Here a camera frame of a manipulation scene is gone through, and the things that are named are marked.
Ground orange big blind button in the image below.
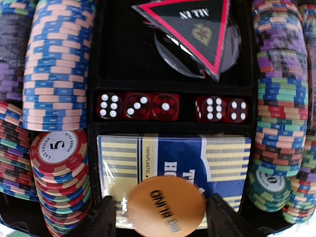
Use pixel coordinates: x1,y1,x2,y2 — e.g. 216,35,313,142
126,176,205,237

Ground poker chip row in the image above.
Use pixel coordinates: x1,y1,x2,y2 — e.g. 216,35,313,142
0,0,39,202
282,0,316,224
246,0,308,212
23,0,96,237

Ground poker chip row far right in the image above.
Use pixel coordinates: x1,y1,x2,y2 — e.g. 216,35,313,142
282,0,316,224

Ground clear round disc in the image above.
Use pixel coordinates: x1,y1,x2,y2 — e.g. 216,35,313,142
154,15,241,79

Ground triangular all in card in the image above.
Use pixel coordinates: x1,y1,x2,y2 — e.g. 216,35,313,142
132,0,230,81

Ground red die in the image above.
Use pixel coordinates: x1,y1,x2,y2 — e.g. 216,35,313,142
151,92,180,121
223,98,248,123
195,96,226,122
123,91,152,120
96,92,124,120

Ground poker chip row far left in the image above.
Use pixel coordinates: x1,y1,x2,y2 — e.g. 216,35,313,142
0,0,39,202

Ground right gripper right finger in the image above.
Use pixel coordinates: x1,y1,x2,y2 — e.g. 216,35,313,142
206,194,265,237

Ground black poker chip case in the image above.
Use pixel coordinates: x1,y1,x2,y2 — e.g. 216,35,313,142
0,0,316,237

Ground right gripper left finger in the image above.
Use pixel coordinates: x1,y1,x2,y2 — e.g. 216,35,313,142
81,196,116,237

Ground playing card deck box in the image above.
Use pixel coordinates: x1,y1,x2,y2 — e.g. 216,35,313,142
97,134,251,229

